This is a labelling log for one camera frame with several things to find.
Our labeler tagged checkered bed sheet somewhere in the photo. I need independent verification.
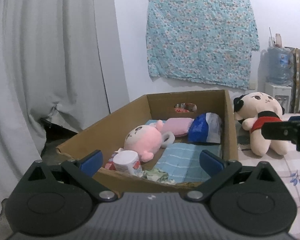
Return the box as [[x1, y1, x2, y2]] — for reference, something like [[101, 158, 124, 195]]
[[235, 122, 300, 239]]

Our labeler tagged black-haired plush doll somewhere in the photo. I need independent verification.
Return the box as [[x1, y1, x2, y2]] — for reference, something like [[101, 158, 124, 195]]
[[233, 92, 288, 157]]

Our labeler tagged pink plush toy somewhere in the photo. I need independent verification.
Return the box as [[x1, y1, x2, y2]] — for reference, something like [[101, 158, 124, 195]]
[[123, 120, 175, 163]]

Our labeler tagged blue white tissue pack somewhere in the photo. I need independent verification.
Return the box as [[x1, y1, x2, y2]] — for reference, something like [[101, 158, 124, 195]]
[[187, 112, 222, 144]]

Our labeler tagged leaning patterned board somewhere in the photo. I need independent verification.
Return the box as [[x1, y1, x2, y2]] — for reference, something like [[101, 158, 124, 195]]
[[286, 47, 300, 113]]

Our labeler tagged blue striped towel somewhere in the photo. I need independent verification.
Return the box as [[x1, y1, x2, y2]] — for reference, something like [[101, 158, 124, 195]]
[[154, 142, 222, 183]]

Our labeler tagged brown cardboard box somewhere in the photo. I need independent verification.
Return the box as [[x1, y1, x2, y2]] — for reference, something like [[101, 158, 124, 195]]
[[56, 90, 238, 192]]

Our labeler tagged white water dispenser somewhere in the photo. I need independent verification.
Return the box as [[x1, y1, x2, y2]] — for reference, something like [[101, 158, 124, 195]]
[[265, 82, 292, 113]]

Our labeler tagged grey curtain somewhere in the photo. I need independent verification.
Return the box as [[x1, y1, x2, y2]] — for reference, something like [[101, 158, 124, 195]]
[[0, 0, 129, 214]]

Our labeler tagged teal floral wall cloth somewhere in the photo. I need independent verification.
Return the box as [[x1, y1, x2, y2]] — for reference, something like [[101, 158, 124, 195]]
[[146, 0, 260, 90]]

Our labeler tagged green floral cloth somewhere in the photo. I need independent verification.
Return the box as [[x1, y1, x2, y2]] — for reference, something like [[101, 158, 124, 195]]
[[141, 168, 176, 185]]

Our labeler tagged blue water jug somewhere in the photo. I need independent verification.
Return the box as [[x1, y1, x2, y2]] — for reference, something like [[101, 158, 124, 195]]
[[267, 47, 292, 86]]

